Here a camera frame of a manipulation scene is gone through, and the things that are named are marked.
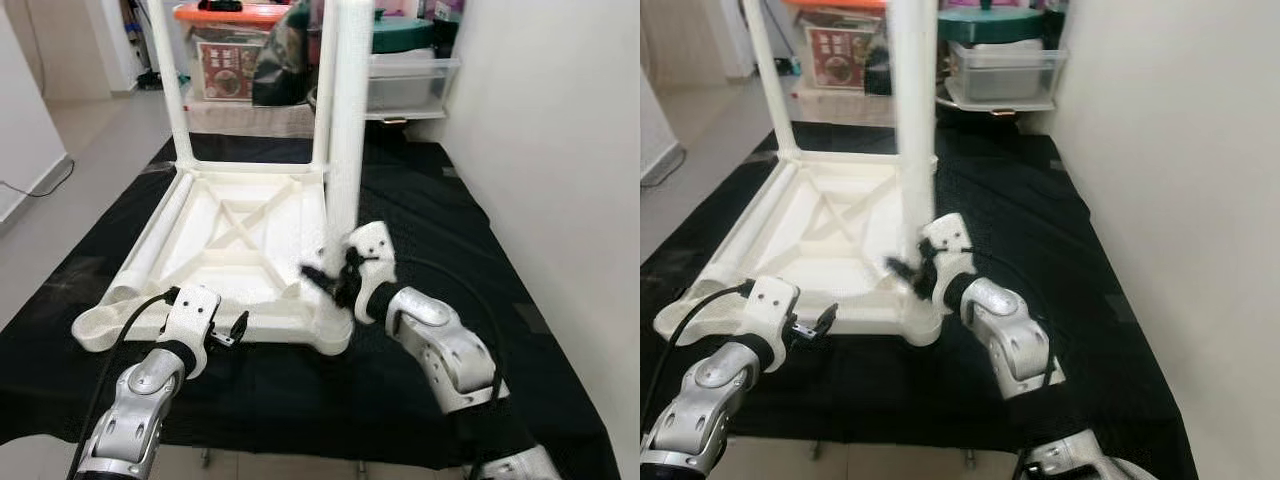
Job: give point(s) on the white plastic children table top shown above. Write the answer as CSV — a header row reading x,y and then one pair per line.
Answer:
x,y
830,240
240,250

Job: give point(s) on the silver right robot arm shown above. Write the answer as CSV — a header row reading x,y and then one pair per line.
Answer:
x,y
1010,340
440,345

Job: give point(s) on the black table cloth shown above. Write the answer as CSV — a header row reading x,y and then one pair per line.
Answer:
x,y
450,230
1030,220

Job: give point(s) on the black round wok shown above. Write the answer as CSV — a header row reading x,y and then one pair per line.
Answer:
x,y
392,117
1000,112

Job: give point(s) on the white low storage box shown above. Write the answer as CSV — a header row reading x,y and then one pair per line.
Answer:
x,y
250,118
850,108

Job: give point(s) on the clear tape strip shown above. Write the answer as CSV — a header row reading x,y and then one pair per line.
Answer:
x,y
160,170

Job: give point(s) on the grey tape patch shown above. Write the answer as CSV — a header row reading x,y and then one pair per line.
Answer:
x,y
1118,308
532,320

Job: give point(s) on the black glossy bag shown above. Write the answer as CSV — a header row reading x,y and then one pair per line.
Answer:
x,y
880,70
283,65

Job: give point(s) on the clear plastic storage bin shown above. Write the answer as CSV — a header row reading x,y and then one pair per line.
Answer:
x,y
410,85
1005,75

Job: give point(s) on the red printed carton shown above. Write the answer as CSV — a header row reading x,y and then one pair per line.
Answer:
x,y
838,58
228,70

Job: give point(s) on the black floor mop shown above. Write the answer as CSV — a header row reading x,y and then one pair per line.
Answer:
x,y
148,80
788,67

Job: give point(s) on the green round pot lid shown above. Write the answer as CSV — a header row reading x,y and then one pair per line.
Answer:
x,y
990,25
405,35

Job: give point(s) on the clear storage box orange lid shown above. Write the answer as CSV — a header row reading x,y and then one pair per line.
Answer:
x,y
235,15
835,4

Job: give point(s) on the small black object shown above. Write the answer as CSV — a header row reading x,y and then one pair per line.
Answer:
x,y
220,5

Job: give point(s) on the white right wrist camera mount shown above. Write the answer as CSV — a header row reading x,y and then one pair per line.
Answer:
x,y
948,240
372,250

